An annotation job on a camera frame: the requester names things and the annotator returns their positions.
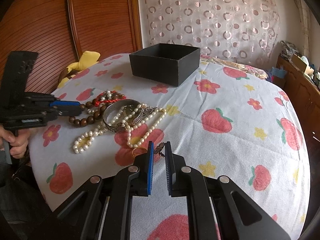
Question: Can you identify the small dark earring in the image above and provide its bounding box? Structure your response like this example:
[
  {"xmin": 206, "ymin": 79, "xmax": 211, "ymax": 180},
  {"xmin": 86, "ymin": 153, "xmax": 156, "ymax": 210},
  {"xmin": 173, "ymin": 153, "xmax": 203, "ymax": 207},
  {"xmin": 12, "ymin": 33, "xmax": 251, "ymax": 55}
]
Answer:
[{"xmin": 153, "ymin": 142, "xmax": 165, "ymax": 158}]

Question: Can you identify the gold ring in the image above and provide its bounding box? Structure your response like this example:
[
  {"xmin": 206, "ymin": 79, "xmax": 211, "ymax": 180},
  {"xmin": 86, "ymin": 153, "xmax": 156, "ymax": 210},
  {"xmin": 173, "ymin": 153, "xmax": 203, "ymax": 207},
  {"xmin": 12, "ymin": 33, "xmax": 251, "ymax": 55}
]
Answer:
[{"xmin": 131, "ymin": 146, "xmax": 147, "ymax": 158}]

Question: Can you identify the white pearl necklace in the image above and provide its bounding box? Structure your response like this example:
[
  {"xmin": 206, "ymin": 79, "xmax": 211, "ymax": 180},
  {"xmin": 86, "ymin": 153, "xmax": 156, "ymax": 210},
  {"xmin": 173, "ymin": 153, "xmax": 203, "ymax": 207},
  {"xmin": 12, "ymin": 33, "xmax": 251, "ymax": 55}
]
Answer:
[{"xmin": 72, "ymin": 90, "xmax": 168, "ymax": 155}]

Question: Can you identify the dark wooden bead bracelet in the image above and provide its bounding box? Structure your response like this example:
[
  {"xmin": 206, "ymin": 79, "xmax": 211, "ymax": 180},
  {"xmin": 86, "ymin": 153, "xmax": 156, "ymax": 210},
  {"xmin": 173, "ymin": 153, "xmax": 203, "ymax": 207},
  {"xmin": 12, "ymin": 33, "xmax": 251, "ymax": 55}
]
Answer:
[{"xmin": 68, "ymin": 93, "xmax": 126, "ymax": 128}]

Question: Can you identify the red cord bead bracelet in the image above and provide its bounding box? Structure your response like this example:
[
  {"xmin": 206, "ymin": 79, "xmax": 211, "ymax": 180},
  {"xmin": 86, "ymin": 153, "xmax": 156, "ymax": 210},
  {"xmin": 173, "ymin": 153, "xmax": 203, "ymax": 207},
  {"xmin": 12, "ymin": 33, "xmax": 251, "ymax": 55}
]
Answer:
[{"xmin": 92, "ymin": 90, "xmax": 127, "ymax": 108}]

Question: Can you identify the black square jewelry box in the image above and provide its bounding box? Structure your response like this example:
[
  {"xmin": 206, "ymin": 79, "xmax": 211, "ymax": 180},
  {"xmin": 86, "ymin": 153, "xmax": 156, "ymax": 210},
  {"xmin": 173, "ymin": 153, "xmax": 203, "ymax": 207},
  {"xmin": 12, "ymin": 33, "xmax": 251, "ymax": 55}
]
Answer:
[{"xmin": 129, "ymin": 43, "xmax": 200, "ymax": 87}]

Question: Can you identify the person's left hand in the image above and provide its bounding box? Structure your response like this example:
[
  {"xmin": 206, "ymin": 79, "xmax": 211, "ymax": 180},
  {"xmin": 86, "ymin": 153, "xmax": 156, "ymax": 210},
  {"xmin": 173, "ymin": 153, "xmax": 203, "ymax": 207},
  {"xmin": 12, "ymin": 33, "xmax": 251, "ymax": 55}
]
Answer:
[{"xmin": 0, "ymin": 125, "xmax": 30, "ymax": 159}]

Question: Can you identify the silver bangle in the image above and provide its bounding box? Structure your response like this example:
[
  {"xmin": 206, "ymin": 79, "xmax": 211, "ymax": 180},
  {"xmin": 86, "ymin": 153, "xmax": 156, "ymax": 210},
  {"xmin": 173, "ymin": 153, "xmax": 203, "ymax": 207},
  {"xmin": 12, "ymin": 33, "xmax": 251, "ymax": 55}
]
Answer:
[{"xmin": 103, "ymin": 99, "xmax": 143, "ymax": 133}]

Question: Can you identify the yellow plush toy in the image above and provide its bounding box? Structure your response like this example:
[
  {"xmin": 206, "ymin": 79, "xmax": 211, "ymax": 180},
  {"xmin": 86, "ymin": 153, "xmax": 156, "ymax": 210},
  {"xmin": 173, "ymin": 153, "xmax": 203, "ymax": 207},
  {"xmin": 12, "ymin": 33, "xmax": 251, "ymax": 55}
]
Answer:
[{"xmin": 57, "ymin": 51, "xmax": 100, "ymax": 88}]

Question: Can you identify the wooden slatted wardrobe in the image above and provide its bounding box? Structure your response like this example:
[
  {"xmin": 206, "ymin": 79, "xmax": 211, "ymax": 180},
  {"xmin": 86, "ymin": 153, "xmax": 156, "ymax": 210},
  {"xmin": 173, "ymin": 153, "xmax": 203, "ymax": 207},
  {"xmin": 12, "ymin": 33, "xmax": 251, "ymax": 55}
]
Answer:
[{"xmin": 1, "ymin": 0, "xmax": 142, "ymax": 93}]

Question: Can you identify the strawberry flower print sheet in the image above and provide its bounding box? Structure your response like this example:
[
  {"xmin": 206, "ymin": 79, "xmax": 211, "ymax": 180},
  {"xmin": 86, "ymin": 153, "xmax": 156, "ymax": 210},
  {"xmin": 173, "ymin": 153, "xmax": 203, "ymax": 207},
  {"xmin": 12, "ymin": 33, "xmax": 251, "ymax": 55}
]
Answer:
[{"xmin": 29, "ymin": 54, "xmax": 310, "ymax": 239}]

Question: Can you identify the floral rose quilt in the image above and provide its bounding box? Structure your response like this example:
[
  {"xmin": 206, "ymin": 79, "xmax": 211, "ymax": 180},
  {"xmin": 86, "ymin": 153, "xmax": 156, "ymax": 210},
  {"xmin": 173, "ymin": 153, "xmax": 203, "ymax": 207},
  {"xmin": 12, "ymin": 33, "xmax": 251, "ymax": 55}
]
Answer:
[{"xmin": 200, "ymin": 55, "xmax": 268, "ymax": 80}]

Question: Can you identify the wooden side cabinet desk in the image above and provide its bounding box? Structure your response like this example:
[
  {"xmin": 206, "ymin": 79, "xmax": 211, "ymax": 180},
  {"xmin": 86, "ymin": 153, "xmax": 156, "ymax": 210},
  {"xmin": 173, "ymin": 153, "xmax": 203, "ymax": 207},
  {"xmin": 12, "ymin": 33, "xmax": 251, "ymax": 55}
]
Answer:
[{"xmin": 272, "ymin": 56, "xmax": 320, "ymax": 146}]

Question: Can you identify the circle pattern sheer curtain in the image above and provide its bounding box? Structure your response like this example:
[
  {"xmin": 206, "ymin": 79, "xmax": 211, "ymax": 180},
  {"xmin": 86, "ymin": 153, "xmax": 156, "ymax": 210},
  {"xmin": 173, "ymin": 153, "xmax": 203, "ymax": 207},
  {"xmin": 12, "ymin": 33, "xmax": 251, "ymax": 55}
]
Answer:
[{"xmin": 140, "ymin": 0, "xmax": 280, "ymax": 68}]

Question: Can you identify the cardboard box on cabinet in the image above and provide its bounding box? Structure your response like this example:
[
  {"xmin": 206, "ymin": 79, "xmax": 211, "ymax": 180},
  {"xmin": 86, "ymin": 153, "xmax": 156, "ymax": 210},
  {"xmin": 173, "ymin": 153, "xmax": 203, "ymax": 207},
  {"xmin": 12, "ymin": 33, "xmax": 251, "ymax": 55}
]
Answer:
[{"xmin": 291, "ymin": 54, "xmax": 314, "ymax": 75}]

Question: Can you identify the ornate silver bracelet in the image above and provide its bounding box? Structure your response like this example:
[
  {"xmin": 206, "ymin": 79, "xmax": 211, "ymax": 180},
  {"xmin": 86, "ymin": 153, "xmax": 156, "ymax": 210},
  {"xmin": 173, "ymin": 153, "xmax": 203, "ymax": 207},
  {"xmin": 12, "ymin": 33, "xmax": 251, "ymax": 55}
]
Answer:
[{"xmin": 127, "ymin": 104, "xmax": 158, "ymax": 126}]

